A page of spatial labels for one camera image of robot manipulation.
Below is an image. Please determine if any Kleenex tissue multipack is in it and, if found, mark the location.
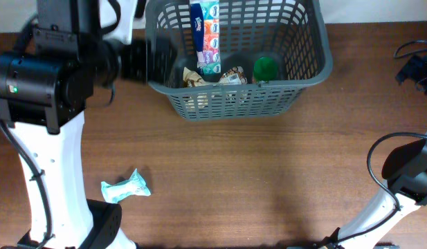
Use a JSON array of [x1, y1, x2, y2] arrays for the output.
[[190, 0, 221, 75]]

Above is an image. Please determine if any brown snack bag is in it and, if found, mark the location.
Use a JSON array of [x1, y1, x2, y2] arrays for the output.
[[182, 65, 248, 108]]

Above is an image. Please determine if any green lid jar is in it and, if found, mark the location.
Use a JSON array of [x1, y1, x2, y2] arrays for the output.
[[252, 57, 278, 84]]

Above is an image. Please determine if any teal tissue packet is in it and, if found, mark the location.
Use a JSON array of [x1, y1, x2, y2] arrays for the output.
[[101, 169, 152, 204]]

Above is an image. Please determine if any grey plastic basket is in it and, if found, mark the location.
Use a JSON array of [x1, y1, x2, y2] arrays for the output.
[[145, 0, 333, 121]]

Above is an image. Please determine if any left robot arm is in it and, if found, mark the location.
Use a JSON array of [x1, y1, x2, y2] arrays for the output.
[[0, 0, 176, 248]]

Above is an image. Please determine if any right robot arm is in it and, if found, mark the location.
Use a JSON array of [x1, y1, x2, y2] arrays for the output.
[[319, 132, 427, 248]]

